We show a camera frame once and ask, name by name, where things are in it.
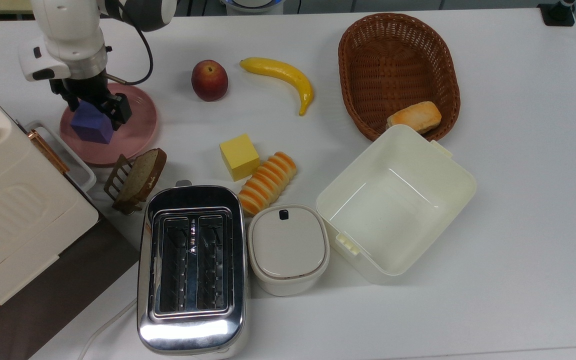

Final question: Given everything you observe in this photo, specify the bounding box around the brown wicker basket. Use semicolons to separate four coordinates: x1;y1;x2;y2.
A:
337;12;462;143

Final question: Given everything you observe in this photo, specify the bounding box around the brown bread slice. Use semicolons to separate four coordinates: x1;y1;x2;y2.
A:
117;147;168;204

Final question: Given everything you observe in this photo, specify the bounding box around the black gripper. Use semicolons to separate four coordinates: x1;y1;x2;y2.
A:
49;70;133;132

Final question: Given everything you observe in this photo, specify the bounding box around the purple cube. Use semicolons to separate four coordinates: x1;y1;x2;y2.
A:
70;100;117;146

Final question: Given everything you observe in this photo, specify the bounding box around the silver two-slot toaster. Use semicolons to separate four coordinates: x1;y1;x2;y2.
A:
136;179;249;359

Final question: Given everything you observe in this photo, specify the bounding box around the yellow banana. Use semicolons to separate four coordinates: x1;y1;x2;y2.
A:
239;56;315;117

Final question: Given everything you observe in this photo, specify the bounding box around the orange striped bread loaf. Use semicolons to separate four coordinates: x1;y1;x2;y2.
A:
237;151;298;217

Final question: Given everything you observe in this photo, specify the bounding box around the golden bread roll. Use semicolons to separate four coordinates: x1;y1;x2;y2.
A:
385;100;443;135

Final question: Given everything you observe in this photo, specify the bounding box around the red apple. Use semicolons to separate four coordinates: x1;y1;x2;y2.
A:
191;59;230;103

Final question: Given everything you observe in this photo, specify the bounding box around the white appliance with lid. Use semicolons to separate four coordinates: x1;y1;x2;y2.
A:
0;74;100;329

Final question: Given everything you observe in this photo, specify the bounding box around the white toaster cord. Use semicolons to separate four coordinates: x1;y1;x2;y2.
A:
77;297;139;360

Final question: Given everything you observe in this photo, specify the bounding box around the pink plate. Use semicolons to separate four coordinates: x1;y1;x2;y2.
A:
59;82;159;168

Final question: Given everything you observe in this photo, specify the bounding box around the black stand base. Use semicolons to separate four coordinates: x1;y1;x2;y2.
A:
537;0;576;27

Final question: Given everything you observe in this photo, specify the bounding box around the yellow butter cube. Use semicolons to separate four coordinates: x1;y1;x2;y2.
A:
218;133;261;182

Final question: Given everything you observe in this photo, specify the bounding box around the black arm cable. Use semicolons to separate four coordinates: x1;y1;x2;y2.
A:
102;19;155;86

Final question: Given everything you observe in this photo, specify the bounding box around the dark brown base board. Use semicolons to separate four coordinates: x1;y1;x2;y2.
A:
0;210;142;360

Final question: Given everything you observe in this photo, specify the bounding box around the brown wooden toast rack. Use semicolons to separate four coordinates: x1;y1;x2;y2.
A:
103;153;149;216

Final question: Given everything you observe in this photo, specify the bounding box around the copper cabinet handle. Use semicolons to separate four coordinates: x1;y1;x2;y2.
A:
28;128;71;175

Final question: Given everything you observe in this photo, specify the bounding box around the cream lidded container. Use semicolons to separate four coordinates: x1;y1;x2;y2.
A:
246;203;331;297

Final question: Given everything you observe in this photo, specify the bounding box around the open cream plastic box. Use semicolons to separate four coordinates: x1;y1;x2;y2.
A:
315;123;478;285

